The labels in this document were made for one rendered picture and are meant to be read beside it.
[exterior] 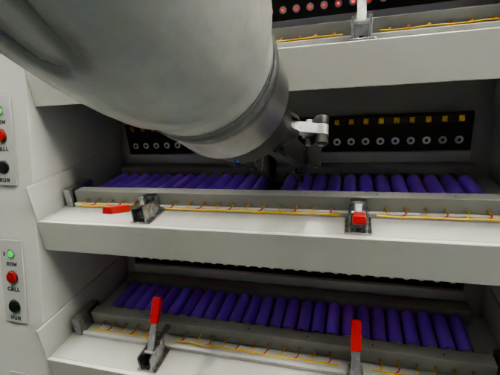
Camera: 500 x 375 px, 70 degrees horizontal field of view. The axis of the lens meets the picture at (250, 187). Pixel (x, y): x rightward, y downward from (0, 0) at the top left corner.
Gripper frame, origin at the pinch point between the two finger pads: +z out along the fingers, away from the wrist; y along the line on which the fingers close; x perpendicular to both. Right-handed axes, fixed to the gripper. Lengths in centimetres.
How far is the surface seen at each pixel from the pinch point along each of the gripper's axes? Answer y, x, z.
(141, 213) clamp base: 18.2, 6.9, -1.9
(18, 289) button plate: 37.1, 18.4, -1.5
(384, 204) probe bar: -12.1, 4.6, 0.1
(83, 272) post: 33.4, 16.2, 6.7
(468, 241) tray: -19.6, 8.5, -3.4
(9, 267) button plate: 38.6, 15.4, -2.3
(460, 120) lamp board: -22.3, -8.2, 8.5
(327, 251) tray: -6.1, 10.3, -3.0
